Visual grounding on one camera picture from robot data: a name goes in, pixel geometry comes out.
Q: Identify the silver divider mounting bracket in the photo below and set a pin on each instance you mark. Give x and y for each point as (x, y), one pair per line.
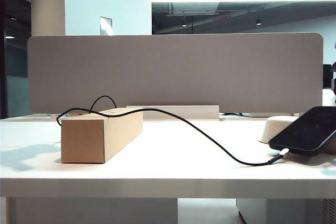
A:
(38, 116)

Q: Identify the long brown cardboard box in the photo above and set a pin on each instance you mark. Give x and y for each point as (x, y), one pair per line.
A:
(84, 140)

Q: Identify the grey fabric desk divider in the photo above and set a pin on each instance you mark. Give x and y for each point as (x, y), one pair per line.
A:
(183, 72)

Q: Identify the framed wall notice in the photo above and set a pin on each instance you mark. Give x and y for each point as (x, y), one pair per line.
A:
(106, 26)

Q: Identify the red ceiling sign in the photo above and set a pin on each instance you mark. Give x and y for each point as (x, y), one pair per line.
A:
(221, 18)

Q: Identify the black ceiling downlight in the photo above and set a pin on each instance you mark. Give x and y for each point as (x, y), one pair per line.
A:
(184, 23)
(258, 22)

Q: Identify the beige pulp tray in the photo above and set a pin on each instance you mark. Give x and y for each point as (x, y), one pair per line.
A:
(275, 129)

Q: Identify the black monitor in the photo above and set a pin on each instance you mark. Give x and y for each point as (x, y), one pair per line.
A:
(328, 77)

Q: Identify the black smartphone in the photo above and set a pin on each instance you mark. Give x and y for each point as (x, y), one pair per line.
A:
(304, 132)

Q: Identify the beige building column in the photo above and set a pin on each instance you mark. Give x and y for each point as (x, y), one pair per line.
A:
(48, 11)

